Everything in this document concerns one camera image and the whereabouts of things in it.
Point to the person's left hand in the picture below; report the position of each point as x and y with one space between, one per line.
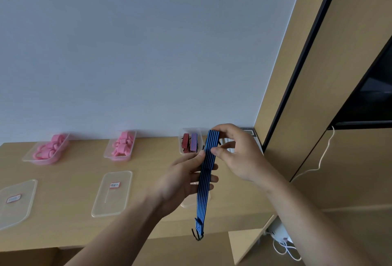
174 183

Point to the person's right hand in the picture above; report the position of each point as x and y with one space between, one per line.
245 161

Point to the person's left middle finger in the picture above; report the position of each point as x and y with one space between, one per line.
195 179

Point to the person's right thumb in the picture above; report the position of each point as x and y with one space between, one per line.
222 154

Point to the person's left thumb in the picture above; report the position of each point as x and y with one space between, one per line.
191 157

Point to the person's right middle finger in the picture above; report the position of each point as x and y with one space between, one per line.
228 145

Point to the person's left forearm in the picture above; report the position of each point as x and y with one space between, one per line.
122 235

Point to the person's right forearm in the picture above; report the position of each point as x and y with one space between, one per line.
309 229

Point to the clear plastic container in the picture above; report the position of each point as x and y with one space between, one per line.
200 137
30 158
108 154

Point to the clear plastic lid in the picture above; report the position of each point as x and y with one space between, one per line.
111 198
15 210
188 201

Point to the black flat device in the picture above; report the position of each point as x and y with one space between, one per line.
256 142

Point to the white power adapter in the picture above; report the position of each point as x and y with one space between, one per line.
280 232

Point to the wooden cabinet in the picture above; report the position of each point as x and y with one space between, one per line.
337 60

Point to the black screen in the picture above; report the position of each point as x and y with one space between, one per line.
370 100

